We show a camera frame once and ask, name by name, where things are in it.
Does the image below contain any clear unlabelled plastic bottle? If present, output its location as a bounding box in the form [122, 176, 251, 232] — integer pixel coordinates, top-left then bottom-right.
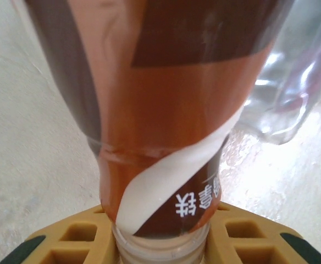
[231, 0, 321, 146]

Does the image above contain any brown latte coffee bottle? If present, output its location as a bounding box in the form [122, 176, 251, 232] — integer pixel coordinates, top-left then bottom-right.
[25, 0, 298, 264]

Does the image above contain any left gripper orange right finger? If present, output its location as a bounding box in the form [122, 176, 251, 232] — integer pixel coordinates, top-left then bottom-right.
[203, 201, 321, 264]

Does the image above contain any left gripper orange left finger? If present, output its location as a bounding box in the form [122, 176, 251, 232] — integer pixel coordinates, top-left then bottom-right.
[0, 205, 121, 264]

